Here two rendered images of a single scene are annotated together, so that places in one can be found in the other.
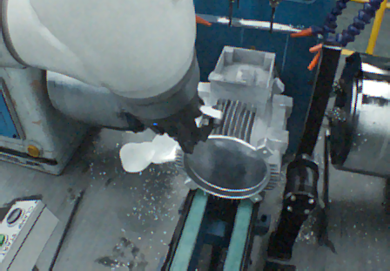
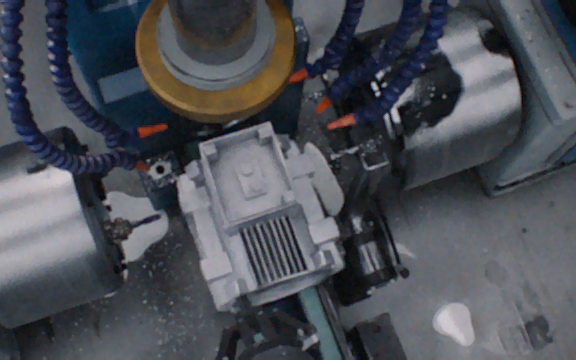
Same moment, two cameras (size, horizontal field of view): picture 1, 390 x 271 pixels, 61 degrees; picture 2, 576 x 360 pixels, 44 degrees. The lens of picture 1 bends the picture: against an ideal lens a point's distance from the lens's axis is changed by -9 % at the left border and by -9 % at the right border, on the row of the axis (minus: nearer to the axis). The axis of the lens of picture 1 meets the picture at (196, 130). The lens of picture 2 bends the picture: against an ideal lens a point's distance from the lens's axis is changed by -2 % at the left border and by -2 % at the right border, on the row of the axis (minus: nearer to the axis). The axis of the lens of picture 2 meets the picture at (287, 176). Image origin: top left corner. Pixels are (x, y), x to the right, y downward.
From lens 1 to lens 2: 0.63 m
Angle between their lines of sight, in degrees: 35
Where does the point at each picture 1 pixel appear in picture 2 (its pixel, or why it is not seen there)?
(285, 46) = not seen: hidden behind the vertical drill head
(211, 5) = (103, 28)
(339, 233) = (407, 228)
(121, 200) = (135, 342)
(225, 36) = not seen: hidden behind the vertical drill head
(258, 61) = (249, 136)
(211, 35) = (146, 101)
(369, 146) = (426, 176)
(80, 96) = (44, 308)
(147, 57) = not seen: outside the picture
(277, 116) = (304, 193)
